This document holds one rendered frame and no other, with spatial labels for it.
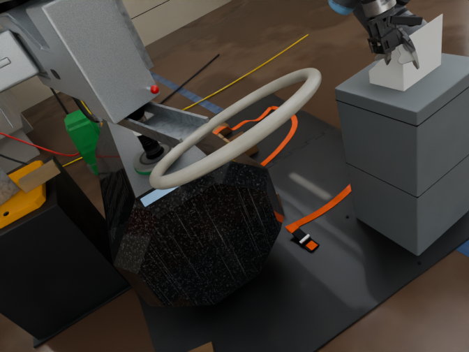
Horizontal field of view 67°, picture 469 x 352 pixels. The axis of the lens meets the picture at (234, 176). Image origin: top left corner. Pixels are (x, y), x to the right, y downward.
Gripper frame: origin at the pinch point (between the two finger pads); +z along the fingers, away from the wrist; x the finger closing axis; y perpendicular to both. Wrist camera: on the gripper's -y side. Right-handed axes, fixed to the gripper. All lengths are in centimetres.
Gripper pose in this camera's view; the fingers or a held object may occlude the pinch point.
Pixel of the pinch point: (403, 66)
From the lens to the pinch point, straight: 135.1
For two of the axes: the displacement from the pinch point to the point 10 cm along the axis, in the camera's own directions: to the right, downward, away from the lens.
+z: 4.8, 7.5, 4.5
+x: 2.6, 3.7, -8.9
